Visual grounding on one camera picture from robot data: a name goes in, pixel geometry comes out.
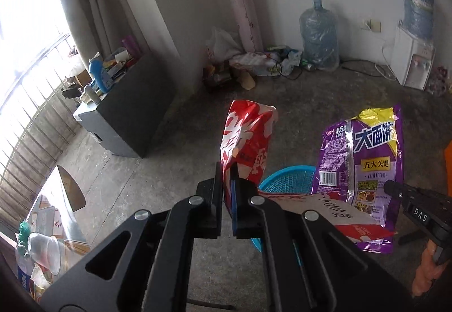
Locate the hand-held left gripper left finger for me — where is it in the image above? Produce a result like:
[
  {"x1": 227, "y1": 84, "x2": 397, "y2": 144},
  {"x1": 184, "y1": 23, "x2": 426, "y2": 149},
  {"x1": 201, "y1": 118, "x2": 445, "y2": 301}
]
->
[{"x1": 39, "y1": 171, "x2": 224, "y2": 312}]

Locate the clear plastic cup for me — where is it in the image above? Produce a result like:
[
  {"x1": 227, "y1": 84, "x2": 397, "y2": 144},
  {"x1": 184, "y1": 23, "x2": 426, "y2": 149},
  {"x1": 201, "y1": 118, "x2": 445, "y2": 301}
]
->
[{"x1": 27, "y1": 232, "x2": 60, "y2": 275}]

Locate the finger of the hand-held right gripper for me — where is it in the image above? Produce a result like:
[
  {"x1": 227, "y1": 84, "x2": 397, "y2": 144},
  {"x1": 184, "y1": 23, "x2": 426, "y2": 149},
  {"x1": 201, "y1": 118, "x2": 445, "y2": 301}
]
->
[{"x1": 383, "y1": 180, "x2": 406, "y2": 206}]

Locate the white printed packaging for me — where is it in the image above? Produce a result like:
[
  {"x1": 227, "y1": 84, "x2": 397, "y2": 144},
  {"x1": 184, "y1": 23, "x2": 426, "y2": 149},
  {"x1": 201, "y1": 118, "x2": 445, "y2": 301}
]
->
[{"x1": 229, "y1": 51, "x2": 270, "y2": 77}]

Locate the blue plastic basket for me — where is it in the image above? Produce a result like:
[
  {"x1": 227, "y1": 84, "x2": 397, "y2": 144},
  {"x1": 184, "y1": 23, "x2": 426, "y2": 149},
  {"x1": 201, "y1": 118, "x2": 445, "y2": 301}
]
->
[{"x1": 251, "y1": 165, "x2": 317, "y2": 252}]

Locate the cardboard piece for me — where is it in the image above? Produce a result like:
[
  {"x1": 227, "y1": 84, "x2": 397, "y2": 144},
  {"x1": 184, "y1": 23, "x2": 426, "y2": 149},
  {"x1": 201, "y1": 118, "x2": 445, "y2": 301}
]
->
[{"x1": 240, "y1": 71, "x2": 257, "y2": 90}]

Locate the blue detergent bottle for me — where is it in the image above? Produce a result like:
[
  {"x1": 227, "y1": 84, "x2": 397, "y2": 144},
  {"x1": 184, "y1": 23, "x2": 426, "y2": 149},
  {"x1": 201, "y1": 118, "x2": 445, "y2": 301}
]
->
[{"x1": 88, "y1": 53, "x2": 114, "y2": 94}]

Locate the floral bag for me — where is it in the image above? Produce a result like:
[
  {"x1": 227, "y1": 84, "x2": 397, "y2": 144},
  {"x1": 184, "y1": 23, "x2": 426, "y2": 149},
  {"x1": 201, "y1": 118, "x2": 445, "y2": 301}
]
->
[{"x1": 425, "y1": 67, "x2": 451, "y2": 97}]

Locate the green toy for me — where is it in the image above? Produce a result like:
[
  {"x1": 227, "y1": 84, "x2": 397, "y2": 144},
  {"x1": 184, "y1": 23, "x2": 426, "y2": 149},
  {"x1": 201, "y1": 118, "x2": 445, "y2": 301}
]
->
[{"x1": 16, "y1": 220, "x2": 32, "y2": 258}]

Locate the table with fruit-print tablecloth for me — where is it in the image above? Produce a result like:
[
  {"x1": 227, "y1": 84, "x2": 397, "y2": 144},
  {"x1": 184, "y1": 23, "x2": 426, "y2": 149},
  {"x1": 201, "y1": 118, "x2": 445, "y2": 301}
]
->
[{"x1": 14, "y1": 164, "x2": 93, "y2": 300}]

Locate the red snack packet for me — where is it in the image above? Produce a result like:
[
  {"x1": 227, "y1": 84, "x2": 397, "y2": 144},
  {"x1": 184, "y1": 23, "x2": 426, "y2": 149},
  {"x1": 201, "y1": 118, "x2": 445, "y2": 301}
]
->
[{"x1": 220, "y1": 100, "x2": 278, "y2": 186}]

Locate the purple snack packet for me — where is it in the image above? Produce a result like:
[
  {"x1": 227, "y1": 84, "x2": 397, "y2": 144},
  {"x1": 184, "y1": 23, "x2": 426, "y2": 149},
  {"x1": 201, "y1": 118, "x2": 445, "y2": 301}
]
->
[{"x1": 311, "y1": 104, "x2": 405, "y2": 255}]

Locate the white water dispenser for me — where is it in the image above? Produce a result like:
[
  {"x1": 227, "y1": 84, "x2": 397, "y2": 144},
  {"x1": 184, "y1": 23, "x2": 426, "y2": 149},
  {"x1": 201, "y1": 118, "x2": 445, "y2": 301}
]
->
[{"x1": 390, "y1": 26, "x2": 436, "y2": 91}]

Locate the grey cabinet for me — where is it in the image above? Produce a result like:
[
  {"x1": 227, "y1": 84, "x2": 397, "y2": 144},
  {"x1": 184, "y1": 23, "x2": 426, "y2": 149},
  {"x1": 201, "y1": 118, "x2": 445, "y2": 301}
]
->
[{"x1": 73, "y1": 51, "x2": 177, "y2": 159}]

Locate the window railing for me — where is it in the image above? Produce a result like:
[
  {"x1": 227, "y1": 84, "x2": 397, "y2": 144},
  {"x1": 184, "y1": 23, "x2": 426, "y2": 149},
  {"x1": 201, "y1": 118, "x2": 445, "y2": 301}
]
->
[{"x1": 0, "y1": 33, "x2": 82, "y2": 217}]

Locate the pink paper roll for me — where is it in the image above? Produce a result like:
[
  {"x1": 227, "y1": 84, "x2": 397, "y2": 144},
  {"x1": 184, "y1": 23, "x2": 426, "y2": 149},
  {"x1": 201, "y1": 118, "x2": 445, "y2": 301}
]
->
[
  {"x1": 220, "y1": 0, "x2": 255, "y2": 53},
  {"x1": 242, "y1": 0, "x2": 264, "y2": 51}
]

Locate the white wall socket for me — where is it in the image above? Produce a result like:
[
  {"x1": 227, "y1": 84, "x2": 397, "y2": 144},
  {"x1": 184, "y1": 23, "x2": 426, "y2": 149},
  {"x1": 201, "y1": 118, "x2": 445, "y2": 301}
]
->
[{"x1": 361, "y1": 19, "x2": 383, "y2": 33}]

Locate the black cable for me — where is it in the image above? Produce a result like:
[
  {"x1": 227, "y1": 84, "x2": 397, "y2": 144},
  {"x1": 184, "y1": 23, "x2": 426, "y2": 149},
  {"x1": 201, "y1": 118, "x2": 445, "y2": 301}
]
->
[{"x1": 341, "y1": 60, "x2": 386, "y2": 78}]

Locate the white plastic bag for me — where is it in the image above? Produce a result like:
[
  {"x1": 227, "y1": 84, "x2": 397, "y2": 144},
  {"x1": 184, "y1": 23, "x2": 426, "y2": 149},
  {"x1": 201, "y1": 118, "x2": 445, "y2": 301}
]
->
[{"x1": 206, "y1": 27, "x2": 244, "y2": 64}]

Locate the orange plastic object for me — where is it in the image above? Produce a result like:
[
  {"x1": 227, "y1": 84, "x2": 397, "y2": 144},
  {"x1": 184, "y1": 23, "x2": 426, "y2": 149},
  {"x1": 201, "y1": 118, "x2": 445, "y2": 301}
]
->
[{"x1": 443, "y1": 139, "x2": 452, "y2": 198}]

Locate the small cardboard box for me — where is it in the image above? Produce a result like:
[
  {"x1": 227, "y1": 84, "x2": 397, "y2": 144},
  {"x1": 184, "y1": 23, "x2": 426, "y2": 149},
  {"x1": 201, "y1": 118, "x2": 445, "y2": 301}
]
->
[{"x1": 65, "y1": 70, "x2": 92, "y2": 87}]

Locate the white cable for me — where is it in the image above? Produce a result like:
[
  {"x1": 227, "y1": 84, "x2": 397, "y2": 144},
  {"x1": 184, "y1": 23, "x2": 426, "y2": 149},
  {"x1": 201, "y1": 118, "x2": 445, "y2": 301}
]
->
[{"x1": 374, "y1": 42, "x2": 398, "y2": 82}]

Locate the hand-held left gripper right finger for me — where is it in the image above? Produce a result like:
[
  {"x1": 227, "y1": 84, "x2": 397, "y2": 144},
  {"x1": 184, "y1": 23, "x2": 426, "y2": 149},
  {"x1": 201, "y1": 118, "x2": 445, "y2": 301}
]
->
[{"x1": 229, "y1": 174, "x2": 414, "y2": 312}]

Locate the purple cup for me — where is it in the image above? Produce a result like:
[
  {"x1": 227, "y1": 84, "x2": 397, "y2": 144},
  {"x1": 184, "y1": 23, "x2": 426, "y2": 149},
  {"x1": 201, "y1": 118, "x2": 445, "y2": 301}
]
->
[{"x1": 121, "y1": 36, "x2": 141, "y2": 56}]

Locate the person's right hand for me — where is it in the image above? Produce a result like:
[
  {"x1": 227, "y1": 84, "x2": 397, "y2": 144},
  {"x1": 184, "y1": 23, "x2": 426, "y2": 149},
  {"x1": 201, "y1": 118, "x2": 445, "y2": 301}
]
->
[{"x1": 411, "y1": 239, "x2": 443, "y2": 298}]

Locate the white and red packet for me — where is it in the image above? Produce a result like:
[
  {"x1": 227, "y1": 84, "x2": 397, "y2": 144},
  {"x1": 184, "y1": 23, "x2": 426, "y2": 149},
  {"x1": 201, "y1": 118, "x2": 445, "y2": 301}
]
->
[{"x1": 263, "y1": 192, "x2": 394, "y2": 245}]

